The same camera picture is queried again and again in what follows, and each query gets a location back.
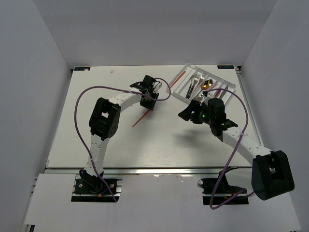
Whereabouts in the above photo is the fork with pink handle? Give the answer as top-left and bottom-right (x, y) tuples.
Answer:
(190, 72), (207, 99)

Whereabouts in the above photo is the iridescent rainbow knife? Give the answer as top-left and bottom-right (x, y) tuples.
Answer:
(214, 88), (222, 98)

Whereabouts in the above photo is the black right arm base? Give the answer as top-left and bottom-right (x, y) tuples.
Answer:
(197, 176), (249, 207)

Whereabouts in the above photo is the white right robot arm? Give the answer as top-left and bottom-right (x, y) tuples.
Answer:
(178, 99), (295, 201)

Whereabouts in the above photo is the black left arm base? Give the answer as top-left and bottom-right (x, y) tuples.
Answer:
(71, 169), (122, 203)

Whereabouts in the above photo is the gold spoon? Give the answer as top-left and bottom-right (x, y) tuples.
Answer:
(201, 79), (213, 90)

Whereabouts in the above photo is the orange chopstick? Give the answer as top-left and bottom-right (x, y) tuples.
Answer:
(170, 71), (186, 88)
(132, 109), (151, 127)

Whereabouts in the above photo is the white divided utensil tray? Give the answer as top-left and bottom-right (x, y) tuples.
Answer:
(167, 63), (236, 103)

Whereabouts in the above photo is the fork with black patterned handle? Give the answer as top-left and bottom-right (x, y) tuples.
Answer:
(185, 74), (200, 99)

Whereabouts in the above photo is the aluminium table front rail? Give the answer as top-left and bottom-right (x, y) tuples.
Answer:
(45, 165), (256, 176)

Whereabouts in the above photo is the silver spoon ornate handle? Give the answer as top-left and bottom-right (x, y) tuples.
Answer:
(193, 81), (218, 102)

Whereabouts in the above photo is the right blue table label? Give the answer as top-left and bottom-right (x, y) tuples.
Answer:
(217, 65), (234, 69)

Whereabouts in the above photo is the left blue table label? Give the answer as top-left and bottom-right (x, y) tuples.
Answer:
(73, 67), (91, 72)

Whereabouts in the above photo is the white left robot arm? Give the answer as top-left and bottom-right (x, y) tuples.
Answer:
(80, 75), (162, 193)

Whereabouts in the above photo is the blue table label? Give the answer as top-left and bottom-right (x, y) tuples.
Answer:
(73, 67), (91, 72)
(217, 65), (234, 69)

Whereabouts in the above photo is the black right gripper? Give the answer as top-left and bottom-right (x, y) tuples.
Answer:
(178, 100), (214, 126)

